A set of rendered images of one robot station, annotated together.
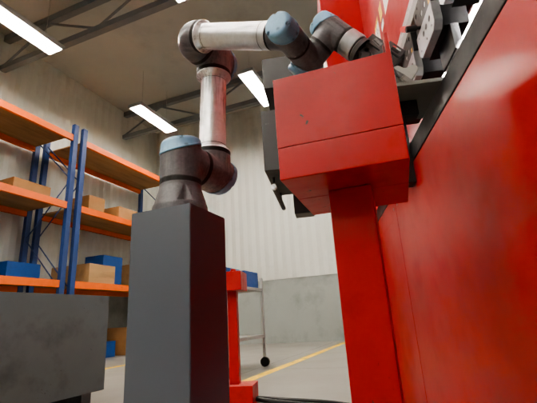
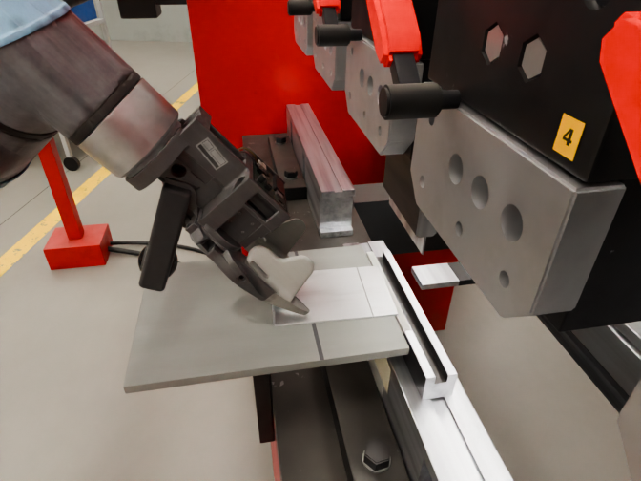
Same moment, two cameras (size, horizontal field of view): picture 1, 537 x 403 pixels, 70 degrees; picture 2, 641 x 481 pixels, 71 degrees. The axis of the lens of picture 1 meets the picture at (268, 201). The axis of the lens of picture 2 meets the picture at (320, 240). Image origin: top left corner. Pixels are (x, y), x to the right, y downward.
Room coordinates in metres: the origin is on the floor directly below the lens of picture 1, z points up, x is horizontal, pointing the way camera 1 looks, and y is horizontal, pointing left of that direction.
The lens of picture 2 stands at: (0.50, -0.30, 1.33)
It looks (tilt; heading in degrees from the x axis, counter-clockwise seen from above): 34 degrees down; 342
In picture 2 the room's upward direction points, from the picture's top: 1 degrees clockwise
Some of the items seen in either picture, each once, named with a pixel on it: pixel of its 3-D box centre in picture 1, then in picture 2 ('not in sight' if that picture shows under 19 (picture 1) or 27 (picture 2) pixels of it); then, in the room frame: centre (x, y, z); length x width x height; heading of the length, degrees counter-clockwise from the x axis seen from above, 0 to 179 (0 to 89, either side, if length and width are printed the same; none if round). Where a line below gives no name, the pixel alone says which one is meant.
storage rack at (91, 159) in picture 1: (112, 251); not in sight; (7.52, 3.15, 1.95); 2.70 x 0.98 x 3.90; 159
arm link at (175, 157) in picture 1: (182, 160); not in sight; (1.03, 0.24, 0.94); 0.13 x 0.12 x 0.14; 149
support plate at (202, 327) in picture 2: (400, 103); (265, 305); (0.87, -0.35, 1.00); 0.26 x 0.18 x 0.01; 83
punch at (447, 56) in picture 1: (451, 51); (410, 185); (0.86, -0.50, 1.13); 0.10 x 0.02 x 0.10; 173
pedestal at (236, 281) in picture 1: (233, 333); (57, 180); (2.61, 0.27, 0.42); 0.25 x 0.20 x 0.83; 83
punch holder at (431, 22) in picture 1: (438, 17); (415, 36); (0.88, -0.50, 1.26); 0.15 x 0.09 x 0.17; 173
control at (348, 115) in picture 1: (344, 137); not in sight; (0.54, -0.12, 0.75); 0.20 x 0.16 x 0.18; 162
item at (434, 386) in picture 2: not in sight; (403, 313); (0.83, -0.50, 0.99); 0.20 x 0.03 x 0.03; 173
